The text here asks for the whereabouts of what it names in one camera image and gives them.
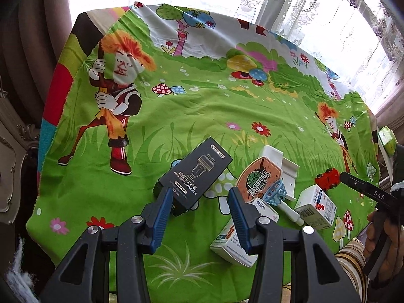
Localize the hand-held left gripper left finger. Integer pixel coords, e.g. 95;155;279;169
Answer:
39;188;174;303

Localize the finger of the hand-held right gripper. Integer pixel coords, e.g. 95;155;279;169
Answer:
339;171;400;210

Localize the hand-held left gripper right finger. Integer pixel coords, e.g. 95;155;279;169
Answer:
228;187;362;303

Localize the red toy car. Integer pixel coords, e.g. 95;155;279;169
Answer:
315;168;342;191

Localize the black cardboard box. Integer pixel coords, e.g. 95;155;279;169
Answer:
152;137;233;218

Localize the person's right hand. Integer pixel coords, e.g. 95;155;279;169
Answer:
363;211;404;291

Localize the white box with black text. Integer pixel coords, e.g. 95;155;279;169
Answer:
209;197;280;268

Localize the toy basketball hoop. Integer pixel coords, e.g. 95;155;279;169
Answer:
236;145;305;226

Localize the green packet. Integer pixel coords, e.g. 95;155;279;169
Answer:
378;126;397;158

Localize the white box with red mark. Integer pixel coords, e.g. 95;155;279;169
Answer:
294;186;338;230

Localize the striped cushion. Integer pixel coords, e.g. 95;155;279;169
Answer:
335;238;371;303

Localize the brown curtain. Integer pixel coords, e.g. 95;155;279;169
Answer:
0;0;76;152
374;82;404;130

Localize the green cartoon printed blanket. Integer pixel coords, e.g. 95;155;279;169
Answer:
25;2;382;291

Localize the white fluffy thing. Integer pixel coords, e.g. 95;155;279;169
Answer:
5;237;41;303

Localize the ornate wooden furniture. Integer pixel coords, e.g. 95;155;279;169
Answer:
0;72;43;228

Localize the sheer floral lace curtain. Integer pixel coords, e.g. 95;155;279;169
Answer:
66;0;404;114

